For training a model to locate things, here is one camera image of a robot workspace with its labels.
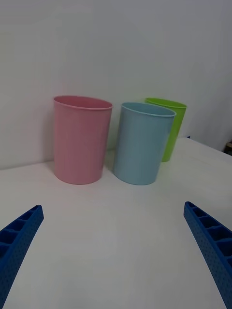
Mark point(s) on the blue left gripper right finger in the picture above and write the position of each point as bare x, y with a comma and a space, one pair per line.
212, 243

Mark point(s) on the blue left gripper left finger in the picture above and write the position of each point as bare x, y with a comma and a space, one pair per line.
17, 241

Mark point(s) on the pale blue plastic waste bin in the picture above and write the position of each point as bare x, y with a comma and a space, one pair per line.
140, 149

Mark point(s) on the green plastic waste bin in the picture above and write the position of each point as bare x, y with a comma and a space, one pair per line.
177, 125

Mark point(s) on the pink plastic waste bin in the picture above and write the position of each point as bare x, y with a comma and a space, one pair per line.
79, 142

